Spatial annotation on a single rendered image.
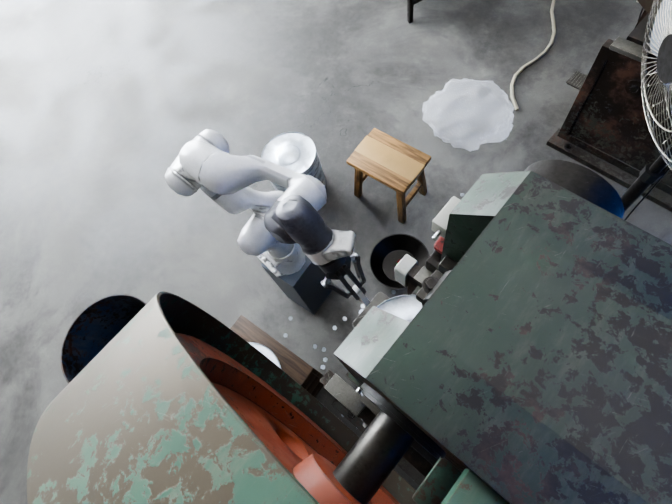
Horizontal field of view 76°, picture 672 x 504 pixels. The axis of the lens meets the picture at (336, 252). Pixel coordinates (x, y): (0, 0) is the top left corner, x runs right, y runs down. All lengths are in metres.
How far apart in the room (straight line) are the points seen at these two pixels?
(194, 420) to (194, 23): 3.54
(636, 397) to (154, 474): 0.52
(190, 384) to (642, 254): 0.58
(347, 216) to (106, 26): 2.63
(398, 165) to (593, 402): 1.66
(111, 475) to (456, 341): 0.40
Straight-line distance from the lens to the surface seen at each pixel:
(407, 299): 1.35
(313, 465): 0.71
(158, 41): 3.79
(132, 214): 2.87
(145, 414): 0.42
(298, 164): 2.24
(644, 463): 0.63
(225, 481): 0.36
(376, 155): 2.16
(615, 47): 2.27
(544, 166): 0.84
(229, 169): 1.16
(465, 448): 0.58
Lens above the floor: 2.07
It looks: 65 degrees down
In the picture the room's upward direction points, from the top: 21 degrees counter-clockwise
